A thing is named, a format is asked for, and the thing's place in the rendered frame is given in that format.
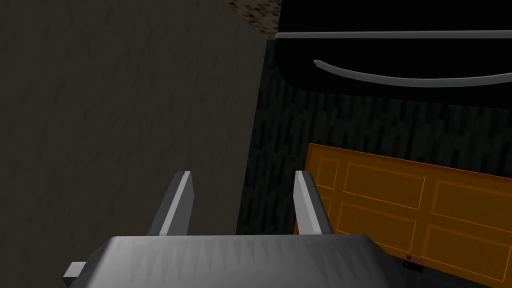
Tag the black appliance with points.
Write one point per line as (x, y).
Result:
(392, 52)

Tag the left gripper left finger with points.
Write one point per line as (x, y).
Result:
(176, 208)

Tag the orange panelled door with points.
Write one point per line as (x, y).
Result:
(420, 208)

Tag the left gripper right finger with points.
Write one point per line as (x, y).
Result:
(308, 208)

